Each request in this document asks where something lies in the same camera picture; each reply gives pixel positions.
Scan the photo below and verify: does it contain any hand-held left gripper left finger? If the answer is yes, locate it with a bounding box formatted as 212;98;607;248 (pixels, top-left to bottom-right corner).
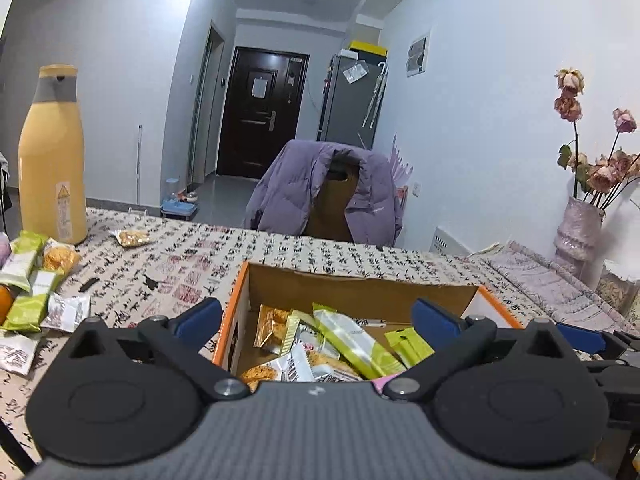
66;297;252;403

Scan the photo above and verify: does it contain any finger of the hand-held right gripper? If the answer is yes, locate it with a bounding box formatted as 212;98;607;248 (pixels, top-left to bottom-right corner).
557;324;640;360

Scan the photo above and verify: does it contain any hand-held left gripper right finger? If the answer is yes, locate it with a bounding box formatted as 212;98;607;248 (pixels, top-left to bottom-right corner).
381;297;572;403

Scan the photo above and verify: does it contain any clear orange cracker packet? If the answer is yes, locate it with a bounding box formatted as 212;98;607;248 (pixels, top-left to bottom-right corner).
253;305;291;353

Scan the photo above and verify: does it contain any orange cardboard box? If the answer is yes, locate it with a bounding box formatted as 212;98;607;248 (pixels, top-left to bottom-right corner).
212;260;523;386

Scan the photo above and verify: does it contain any light green long packet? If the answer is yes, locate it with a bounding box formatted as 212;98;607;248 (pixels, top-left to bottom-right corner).
312;303;407;380

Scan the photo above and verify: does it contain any white silver snack packet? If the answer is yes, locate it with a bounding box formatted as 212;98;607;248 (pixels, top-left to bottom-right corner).
305;350;363;383

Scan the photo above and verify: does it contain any glass jar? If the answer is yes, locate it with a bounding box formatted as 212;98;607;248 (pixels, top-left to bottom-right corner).
595;259;640;316

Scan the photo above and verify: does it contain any grey patterned folded cloth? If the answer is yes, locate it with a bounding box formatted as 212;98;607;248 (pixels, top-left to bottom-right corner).
465;240;640;346

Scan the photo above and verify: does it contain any small clear snack packet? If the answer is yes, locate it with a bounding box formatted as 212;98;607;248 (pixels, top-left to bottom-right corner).
111;229;153;248

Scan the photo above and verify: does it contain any pink ribbed vase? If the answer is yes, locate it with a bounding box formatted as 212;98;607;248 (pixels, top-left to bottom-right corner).
554;196;606;262

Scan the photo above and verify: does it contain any blue floor container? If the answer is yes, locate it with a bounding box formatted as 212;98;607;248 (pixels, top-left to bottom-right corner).
161;177;198;218

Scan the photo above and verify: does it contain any purple padded jacket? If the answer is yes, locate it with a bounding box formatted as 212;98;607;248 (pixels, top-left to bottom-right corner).
243;140;405;247

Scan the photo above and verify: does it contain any clear cookie packet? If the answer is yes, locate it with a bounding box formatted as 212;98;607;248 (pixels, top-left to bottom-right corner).
41;239;82;273

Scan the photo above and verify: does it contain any brown chair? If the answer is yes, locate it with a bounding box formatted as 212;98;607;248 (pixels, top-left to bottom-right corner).
304;157;362;242

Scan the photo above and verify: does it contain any dried rose bouquet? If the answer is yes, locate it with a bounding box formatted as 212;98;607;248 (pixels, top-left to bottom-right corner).
554;67;640;211

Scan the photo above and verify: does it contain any green white snack bar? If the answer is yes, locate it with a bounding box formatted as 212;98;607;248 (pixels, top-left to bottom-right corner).
0;270;65;333
0;231;48;292

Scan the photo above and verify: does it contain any dark entrance door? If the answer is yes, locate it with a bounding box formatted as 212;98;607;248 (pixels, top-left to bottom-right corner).
216;46;310;181

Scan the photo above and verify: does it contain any grey interior door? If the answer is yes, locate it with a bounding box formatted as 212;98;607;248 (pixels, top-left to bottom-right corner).
189;20;226;186

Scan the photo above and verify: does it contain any yellow thermos bottle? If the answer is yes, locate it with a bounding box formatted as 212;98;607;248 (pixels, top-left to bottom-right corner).
18;64;88;246

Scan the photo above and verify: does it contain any thin black rod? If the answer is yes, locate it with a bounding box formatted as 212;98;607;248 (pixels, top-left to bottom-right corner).
0;417;38;473

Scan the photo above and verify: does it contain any grey refrigerator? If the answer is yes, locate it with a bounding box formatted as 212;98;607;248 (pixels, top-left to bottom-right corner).
317;52;388;150

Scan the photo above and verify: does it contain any folded hanging umbrella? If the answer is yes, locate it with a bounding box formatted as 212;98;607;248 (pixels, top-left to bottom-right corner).
362;61;389;128

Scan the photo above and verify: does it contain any clear plastic bag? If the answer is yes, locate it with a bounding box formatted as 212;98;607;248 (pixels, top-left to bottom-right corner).
342;60;371;84

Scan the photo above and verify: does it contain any yellow black box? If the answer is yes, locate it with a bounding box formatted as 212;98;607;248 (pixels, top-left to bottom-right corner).
348;40;388;58

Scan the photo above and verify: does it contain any white wall panel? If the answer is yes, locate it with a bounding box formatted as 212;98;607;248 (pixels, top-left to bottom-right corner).
406;32;432;78

